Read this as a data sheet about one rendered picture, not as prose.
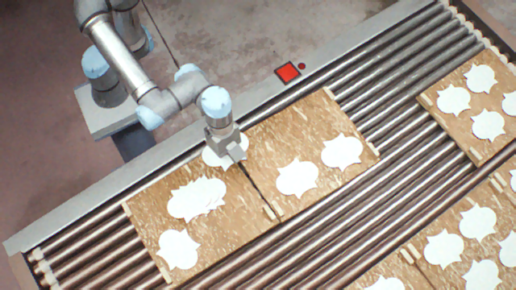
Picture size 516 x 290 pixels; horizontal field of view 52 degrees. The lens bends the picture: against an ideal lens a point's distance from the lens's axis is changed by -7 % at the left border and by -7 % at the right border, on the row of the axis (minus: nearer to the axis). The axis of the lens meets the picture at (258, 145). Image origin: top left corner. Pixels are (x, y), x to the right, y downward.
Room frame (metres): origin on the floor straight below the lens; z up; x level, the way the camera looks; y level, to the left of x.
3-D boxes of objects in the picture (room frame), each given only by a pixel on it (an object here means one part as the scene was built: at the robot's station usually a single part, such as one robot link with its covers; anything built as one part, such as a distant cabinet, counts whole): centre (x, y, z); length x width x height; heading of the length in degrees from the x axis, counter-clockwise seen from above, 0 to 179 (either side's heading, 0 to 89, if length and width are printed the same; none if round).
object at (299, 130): (0.85, -0.16, 0.93); 0.41 x 0.35 x 0.02; 118
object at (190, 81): (0.86, 0.17, 1.38); 0.11 x 0.11 x 0.08; 35
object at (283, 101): (1.02, -0.02, 0.90); 1.95 x 0.05 x 0.05; 121
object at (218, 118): (0.79, 0.10, 1.38); 0.09 x 0.08 x 0.11; 35
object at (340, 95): (0.94, -0.07, 0.90); 1.95 x 0.05 x 0.05; 121
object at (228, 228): (0.65, 0.22, 0.93); 0.41 x 0.35 x 0.02; 119
